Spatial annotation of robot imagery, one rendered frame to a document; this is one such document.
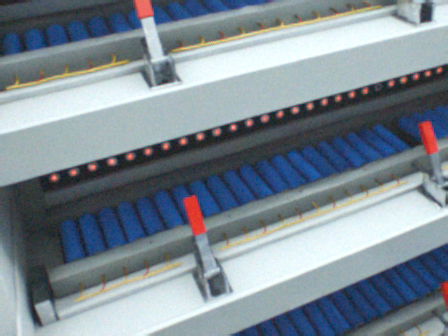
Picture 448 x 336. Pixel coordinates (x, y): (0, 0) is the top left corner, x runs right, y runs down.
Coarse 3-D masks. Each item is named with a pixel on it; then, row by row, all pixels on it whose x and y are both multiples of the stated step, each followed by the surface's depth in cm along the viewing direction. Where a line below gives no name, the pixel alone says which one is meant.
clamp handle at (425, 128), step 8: (424, 128) 58; (424, 136) 58; (432, 136) 58; (424, 144) 58; (432, 144) 58; (432, 152) 58; (432, 160) 58; (440, 168) 58; (440, 176) 58; (440, 184) 58
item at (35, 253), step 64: (64, 192) 57; (384, 192) 61; (192, 256) 53; (256, 256) 53; (320, 256) 53; (384, 256) 55; (64, 320) 47; (128, 320) 47; (192, 320) 47; (256, 320) 51
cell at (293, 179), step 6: (276, 156) 64; (282, 156) 64; (276, 162) 63; (282, 162) 63; (276, 168) 63; (282, 168) 62; (288, 168) 62; (282, 174) 62; (288, 174) 61; (294, 174) 61; (288, 180) 61; (294, 180) 60; (300, 180) 60; (294, 186) 60
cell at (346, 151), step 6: (336, 138) 67; (336, 144) 66; (342, 144) 66; (336, 150) 66; (342, 150) 65; (348, 150) 65; (354, 150) 65; (342, 156) 65; (348, 156) 64; (354, 156) 64; (360, 156) 63; (354, 162) 63; (360, 162) 63; (366, 162) 63
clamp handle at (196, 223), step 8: (184, 200) 49; (192, 200) 49; (184, 208) 49; (192, 208) 49; (192, 216) 49; (200, 216) 49; (192, 224) 49; (200, 224) 49; (192, 232) 49; (200, 232) 49; (200, 240) 49; (200, 248) 49; (208, 248) 49; (208, 256) 49; (208, 264) 49
